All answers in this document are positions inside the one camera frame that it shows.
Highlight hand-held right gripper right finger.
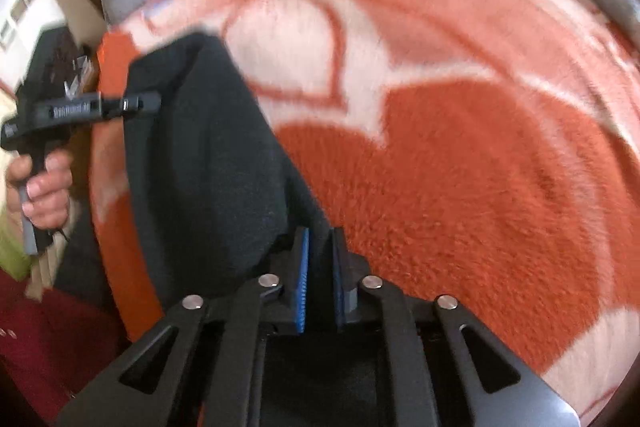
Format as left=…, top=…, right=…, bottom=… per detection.
left=330, top=227, right=581, bottom=427

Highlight person's left hand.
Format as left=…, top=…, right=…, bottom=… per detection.
left=5, top=153, right=74, bottom=234

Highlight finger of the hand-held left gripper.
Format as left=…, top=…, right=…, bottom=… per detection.
left=100, top=91, right=162, bottom=120

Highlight orange and white floral blanket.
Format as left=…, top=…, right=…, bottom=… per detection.
left=89, top=0, right=640, bottom=427

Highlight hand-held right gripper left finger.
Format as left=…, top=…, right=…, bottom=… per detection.
left=55, top=227, right=311, bottom=427

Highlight black pants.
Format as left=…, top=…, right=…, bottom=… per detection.
left=52, top=32, right=336, bottom=343

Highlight person's dark red clothing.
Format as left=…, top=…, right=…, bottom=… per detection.
left=0, top=271, right=132, bottom=424

